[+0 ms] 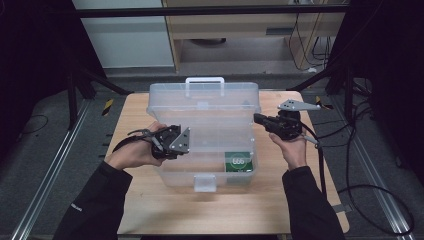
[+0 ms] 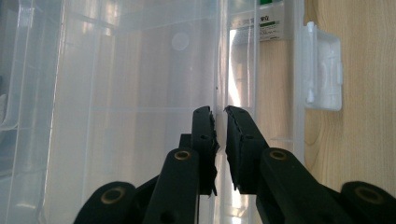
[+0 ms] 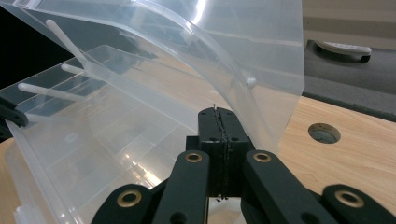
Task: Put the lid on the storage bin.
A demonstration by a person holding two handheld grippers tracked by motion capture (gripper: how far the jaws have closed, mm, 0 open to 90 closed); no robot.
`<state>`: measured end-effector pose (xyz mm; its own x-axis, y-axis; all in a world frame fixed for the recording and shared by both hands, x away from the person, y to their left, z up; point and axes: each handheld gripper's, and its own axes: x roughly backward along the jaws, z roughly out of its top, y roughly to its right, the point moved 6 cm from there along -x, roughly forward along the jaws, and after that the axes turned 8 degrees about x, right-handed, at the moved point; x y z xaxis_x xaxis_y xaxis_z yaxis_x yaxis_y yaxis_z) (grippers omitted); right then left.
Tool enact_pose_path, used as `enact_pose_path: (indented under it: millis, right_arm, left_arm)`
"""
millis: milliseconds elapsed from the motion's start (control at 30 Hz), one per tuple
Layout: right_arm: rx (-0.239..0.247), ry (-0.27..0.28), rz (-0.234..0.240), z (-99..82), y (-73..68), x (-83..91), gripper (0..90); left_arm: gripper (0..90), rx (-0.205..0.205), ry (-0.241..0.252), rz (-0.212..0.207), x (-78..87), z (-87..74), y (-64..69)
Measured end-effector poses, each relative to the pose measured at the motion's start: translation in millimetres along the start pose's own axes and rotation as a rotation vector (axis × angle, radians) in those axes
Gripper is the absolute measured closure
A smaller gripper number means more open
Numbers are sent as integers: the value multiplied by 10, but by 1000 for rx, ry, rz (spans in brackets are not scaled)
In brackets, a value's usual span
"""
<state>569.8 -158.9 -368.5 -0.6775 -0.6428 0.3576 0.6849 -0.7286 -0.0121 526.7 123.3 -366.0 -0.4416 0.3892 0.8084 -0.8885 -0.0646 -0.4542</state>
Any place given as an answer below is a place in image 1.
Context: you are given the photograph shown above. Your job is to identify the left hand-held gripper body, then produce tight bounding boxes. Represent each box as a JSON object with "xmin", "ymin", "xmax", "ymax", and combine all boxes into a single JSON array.
[{"xmin": 150, "ymin": 124, "xmax": 192, "ymax": 161}]

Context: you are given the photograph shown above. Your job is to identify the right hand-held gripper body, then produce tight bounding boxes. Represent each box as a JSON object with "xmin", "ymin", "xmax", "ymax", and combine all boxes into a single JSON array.
[{"xmin": 275, "ymin": 98, "xmax": 322, "ymax": 141}]

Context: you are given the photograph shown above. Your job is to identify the clear plastic storage box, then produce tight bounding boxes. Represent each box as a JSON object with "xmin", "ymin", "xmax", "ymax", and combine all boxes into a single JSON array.
[{"xmin": 146, "ymin": 76, "xmax": 262, "ymax": 194}]

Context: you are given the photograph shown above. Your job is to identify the green cardboard box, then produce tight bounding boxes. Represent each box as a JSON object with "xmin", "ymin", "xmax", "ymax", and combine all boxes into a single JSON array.
[{"xmin": 223, "ymin": 151, "xmax": 255, "ymax": 175}]

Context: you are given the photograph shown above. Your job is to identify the person's right hand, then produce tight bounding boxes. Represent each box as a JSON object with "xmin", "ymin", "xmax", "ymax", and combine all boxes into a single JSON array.
[{"xmin": 268, "ymin": 130, "xmax": 308, "ymax": 172}]

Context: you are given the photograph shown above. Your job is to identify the person's left hand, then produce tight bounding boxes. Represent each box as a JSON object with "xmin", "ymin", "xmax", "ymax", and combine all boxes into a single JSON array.
[{"xmin": 106, "ymin": 121, "xmax": 168, "ymax": 171}]

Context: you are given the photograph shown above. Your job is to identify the black yellow striped tape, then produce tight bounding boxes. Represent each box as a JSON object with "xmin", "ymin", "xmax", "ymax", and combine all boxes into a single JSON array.
[
  {"xmin": 314, "ymin": 95, "xmax": 334, "ymax": 111},
  {"xmin": 101, "ymin": 98, "xmax": 115, "ymax": 117}
]

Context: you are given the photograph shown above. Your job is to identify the black metal stand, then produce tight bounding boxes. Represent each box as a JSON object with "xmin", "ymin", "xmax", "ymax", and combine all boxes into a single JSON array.
[
  {"xmin": 65, "ymin": 66, "xmax": 134, "ymax": 132},
  {"xmin": 286, "ymin": 61, "xmax": 371, "ymax": 124}
]

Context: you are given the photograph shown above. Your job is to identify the light wooden desk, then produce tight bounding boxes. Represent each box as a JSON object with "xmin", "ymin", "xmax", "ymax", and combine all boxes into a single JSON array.
[{"xmin": 161, "ymin": 0, "xmax": 349, "ymax": 73}]

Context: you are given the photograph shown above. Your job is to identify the white cabinet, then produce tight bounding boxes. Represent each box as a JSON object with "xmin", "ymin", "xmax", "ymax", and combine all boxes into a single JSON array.
[{"xmin": 70, "ymin": 0, "xmax": 176, "ymax": 69}]

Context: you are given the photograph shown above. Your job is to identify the black curtain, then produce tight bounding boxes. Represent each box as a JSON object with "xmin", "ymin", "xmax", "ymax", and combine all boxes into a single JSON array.
[
  {"xmin": 328, "ymin": 0, "xmax": 424, "ymax": 184},
  {"xmin": 0, "ymin": 0, "xmax": 104, "ymax": 164}
]

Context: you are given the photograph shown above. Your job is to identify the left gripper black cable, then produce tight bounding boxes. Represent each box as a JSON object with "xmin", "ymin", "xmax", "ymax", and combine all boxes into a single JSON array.
[{"xmin": 111, "ymin": 128, "xmax": 158, "ymax": 154}]

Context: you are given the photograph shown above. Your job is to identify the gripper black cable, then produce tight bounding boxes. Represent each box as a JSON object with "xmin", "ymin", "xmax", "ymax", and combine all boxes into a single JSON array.
[
  {"xmin": 299, "ymin": 121, "xmax": 416, "ymax": 236},
  {"xmin": 111, "ymin": 128, "xmax": 158, "ymax": 154}
]

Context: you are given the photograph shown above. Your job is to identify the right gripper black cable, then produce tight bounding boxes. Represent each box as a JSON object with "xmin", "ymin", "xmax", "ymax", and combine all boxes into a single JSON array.
[{"xmin": 299, "ymin": 121, "xmax": 416, "ymax": 236}]

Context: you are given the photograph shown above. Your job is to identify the black floor cables bundle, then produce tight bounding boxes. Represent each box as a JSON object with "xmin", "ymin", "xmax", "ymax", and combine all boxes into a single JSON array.
[{"xmin": 311, "ymin": 79, "xmax": 381, "ymax": 188}]

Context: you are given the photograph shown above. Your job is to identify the black cables under desk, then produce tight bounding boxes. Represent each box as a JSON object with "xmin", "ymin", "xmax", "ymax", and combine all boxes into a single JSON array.
[{"xmin": 287, "ymin": 13, "xmax": 336, "ymax": 73}]

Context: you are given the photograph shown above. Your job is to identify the aluminium floor rail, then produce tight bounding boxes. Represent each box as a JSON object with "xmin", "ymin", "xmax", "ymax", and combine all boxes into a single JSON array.
[
  {"xmin": 9, "ymin": 99, "xmax": 92, "ymax": 240},
  {"xmin": 329, "ymin": 96, "xmax": 418, "ymax": 240}
]

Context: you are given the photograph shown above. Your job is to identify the black horizontal frame bar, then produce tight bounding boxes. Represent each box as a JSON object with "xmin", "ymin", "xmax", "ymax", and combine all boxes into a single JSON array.
[{"xmin": 73, "ymin": 4, "xmax": 349, "ymax": 19}]

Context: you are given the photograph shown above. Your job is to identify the thin black floor cable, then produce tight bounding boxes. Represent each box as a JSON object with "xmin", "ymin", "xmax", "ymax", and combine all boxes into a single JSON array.
[{"xmin": 19, "ymin": 113, "xmax": 50, "ymax": 138}]

